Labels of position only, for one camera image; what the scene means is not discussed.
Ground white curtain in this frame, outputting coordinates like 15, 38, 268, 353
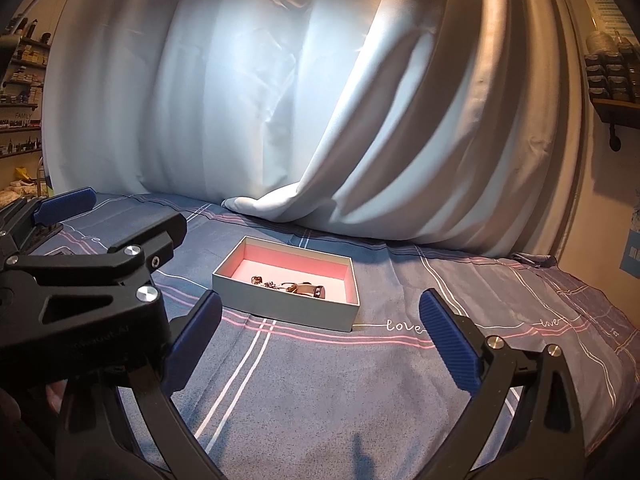
42, 0, 586, 256

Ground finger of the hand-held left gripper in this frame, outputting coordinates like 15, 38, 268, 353
0, 186, 97, 257
0, 212, 188, 356

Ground blue wall poster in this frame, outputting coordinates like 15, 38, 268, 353
619, 205, 640, 279

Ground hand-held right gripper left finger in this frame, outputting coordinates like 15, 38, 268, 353
54, 290, 226, 480

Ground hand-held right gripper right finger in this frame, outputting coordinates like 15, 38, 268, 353
419, 288, 587, 480

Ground blue striped bedsheet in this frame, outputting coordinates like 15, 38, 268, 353
45, 190, 640, 480

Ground wooden wall shelf with bracket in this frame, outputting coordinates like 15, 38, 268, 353
589, 97, 640, 152

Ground wall shelves with small bottles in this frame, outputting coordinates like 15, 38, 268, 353
0, 15, 51, 161

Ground white box with pink lining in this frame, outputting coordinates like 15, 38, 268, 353
212, 236, 361, 333

